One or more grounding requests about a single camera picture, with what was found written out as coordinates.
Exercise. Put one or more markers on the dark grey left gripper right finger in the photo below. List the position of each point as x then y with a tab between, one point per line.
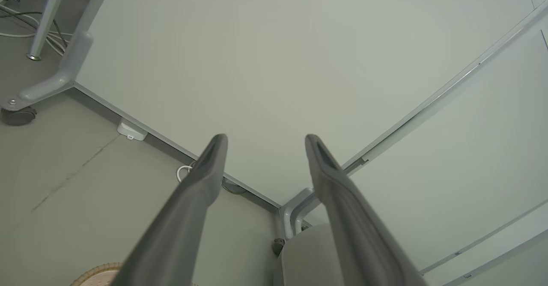
355	234

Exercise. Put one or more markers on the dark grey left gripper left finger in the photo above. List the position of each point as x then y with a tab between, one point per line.
180	230

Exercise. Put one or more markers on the grey fabric couch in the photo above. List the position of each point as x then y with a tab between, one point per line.
304	256

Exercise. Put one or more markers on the short grey partition foot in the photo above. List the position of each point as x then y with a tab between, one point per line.
299	213
286	217

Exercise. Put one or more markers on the cream perforated laundry basket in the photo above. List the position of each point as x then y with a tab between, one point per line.
92	275

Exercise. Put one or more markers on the small white floor box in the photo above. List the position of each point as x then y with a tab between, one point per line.
130	128

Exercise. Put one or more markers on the white partition panel with rails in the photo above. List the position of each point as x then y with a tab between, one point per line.
471	149

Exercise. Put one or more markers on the large black caster wheel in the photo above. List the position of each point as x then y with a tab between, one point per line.
19	116

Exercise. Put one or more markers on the table leg with caster wheel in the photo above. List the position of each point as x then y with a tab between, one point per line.
79	50

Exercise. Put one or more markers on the slim grey table leg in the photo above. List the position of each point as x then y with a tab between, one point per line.
47	16

